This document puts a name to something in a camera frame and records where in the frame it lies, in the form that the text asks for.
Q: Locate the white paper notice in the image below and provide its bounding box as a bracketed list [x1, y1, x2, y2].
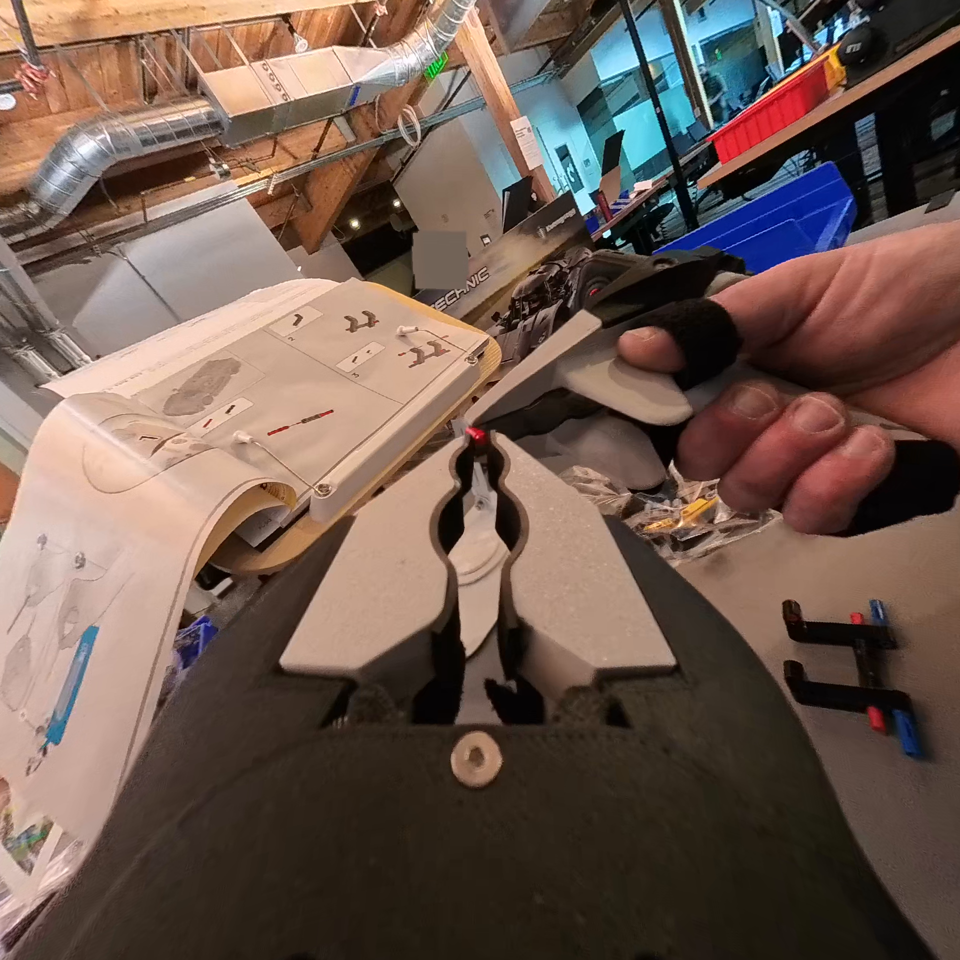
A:
[510, 115, 543, 171]

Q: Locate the clear bag of lego parts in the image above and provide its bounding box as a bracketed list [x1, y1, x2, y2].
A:
[558, 465, 783, 565]

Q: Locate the wooden book stand board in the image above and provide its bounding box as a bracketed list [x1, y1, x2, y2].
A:
[208, 283, 502, 576]

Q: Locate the rectangular metal air duct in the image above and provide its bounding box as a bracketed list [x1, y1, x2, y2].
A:
[197, 43, 393, 148]

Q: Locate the lego instruction booklet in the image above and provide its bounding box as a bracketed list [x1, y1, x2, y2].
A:
[0, 277, 492, 901]

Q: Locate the black lego beam assembly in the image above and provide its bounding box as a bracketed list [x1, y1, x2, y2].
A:
[781, 597, 925, 759]

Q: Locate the large blue plastic bin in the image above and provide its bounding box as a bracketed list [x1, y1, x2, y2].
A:
[651, 161, 858, 262]

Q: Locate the small blue parts bin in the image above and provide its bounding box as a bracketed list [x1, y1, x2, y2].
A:
[174, 615, 220, 678]

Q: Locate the person's right hand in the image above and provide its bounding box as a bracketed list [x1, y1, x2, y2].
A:
[618, 223, 960, 537]

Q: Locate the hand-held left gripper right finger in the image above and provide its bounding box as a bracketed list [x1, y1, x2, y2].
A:
[483, 432, 680, 723]

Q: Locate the red plastic bin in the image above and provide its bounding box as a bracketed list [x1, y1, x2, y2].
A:
[705, 58, 847, 166]

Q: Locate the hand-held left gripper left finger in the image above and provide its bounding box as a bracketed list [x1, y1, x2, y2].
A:
[279, 442, 474, 710]

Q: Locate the dark lego set box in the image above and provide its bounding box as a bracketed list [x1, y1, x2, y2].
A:
[429, 191, 597, 372]

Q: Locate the wooden top workbench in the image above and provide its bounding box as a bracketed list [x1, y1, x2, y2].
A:
[696, 41, 960, 230]

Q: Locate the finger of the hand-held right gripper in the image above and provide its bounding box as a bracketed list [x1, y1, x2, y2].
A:
[487, 390, 670, 490]
[465, 312, 696, 430]

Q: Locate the silver flexible air duct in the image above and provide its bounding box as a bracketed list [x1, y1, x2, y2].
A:
[0, 97, 226, 228]

